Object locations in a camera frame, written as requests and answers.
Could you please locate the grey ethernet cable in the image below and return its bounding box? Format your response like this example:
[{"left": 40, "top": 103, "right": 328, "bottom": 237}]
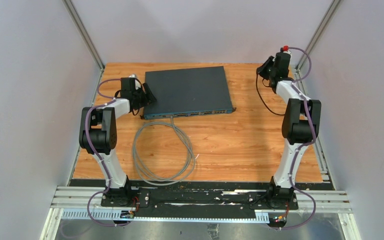
[{"left": 131, "top": 115, "right": 197, "bottom": 187}]

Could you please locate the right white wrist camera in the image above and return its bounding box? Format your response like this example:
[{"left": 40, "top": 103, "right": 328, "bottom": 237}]
[{"left": 279, "top": 45, "right": 292, "bottom": 55}]

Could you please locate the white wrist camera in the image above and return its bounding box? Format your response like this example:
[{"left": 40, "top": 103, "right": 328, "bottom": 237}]
[
  {"left": 279, "top": 45, "right": 292, "bottom": 55},
  {"left": 128, "top": 74, "right": 142, "bottom": 90}
]

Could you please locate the aluminium front frame rail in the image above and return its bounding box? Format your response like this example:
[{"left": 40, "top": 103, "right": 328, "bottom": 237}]
[{"left": 41, "top": 186, "right": 361, "bottom": 240}]

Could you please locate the black thin cable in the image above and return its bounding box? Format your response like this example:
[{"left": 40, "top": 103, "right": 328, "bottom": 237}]
[{"left": 255, "top": 73, "right": 286, "bottom": 117}]

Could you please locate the aluminium corner post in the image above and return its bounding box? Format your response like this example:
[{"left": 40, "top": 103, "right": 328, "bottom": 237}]
[
  {"left": 305, "top": 0, "right": 343, "bottom": 55},
  {"left": 62, "top": 0, "right": 105, "bottom": 72}
]

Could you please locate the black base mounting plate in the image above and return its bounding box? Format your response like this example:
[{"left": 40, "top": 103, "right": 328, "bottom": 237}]
[{"left": 69, "top": 179, "right": 335, "bottom": 220}]

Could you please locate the right aluminium corner post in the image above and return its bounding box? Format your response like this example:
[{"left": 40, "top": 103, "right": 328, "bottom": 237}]
[{"left": 305, "top": 0, "right": 343, "bottom": 55}]

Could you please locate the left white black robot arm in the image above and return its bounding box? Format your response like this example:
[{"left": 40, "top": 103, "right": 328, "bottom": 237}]
[{"left": 79, "top": 74, "right": 157, "bottom": 207}]

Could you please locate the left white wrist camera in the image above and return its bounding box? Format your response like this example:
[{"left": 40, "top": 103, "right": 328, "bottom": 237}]
[{"left": 128, "top": 74, "right": 142, "bottom": 90}]

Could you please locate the dark blue network switch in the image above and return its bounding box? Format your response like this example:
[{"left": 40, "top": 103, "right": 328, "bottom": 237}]
[{"left": 140, "top": 66, "right": 236, "bottom": 120}]

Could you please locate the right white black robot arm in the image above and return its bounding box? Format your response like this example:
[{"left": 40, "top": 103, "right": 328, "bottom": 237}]
[{"left": 256, "top": 47, "right": 322, "bottom": 209}]

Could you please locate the left aluminium corner post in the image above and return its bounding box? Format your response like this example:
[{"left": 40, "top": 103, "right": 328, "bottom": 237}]
[{"left": 62, "top": 0, "right": 105, "bottom": 72}]

